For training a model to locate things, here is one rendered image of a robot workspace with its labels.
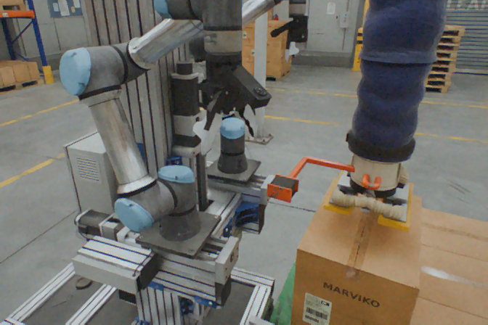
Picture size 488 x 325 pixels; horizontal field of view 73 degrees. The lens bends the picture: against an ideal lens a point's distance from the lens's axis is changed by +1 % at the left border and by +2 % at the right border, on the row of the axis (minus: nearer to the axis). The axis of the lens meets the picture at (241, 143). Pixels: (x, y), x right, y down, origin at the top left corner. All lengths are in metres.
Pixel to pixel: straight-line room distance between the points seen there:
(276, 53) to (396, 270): 7.19
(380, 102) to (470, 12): 9.54
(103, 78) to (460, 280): 1.78
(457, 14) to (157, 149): 9.84
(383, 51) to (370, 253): 0.70
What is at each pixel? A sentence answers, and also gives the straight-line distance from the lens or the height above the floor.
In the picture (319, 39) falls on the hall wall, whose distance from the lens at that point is 10.65.
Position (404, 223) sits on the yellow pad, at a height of 1.07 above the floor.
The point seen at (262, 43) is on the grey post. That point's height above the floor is 1.31.
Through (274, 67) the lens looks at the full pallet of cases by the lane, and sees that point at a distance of 8.20.
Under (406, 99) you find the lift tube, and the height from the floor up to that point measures 1.48.
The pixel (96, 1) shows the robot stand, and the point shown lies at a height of 1.77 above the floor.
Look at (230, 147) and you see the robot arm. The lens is 1.48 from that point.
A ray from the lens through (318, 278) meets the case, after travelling 1.33.
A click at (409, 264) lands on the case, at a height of 0.94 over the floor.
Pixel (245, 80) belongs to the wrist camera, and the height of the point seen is 1.63.
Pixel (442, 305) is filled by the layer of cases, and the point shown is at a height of 0.54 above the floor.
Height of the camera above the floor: 1.77
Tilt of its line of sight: 23 degrees down
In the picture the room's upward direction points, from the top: straight up
